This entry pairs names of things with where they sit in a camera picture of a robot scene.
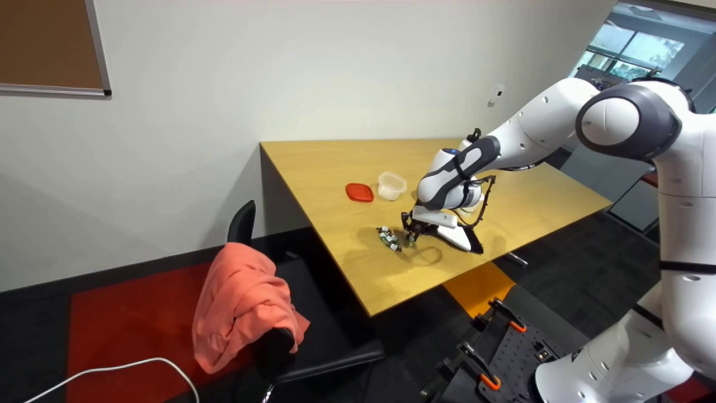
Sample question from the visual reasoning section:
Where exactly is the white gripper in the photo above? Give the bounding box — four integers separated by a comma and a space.
401, 204, 463, 251

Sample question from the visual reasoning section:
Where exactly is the clear plastic container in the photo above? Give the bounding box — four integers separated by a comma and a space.
375, 169, 410, 202

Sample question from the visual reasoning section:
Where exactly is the red plastic lid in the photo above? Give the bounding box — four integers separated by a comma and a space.
344, 180, 375, 204

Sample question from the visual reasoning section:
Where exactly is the black chair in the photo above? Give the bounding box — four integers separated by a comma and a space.
225, 196, 386, 403

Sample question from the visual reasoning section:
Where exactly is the black tool board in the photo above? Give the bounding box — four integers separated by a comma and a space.
421, 284, 592, 403

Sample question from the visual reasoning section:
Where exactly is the salmon red cloth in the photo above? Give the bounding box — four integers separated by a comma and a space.
189, 238, 313, 376

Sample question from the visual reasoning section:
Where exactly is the brown framed cork board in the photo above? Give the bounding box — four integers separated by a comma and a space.
0, 0, 113, 101

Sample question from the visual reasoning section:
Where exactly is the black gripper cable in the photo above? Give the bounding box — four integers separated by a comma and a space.
460, 171, 496, 228

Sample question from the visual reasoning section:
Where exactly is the orange handled black clamp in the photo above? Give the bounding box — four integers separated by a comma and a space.
459, 339, 504, 393
486, 294, 529, 336

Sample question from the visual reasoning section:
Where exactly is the window with dark frame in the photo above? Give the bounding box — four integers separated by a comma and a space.
571, 0, 716, 84

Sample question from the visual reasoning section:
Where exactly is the white cable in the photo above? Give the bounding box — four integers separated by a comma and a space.
21, 356, 204, 403

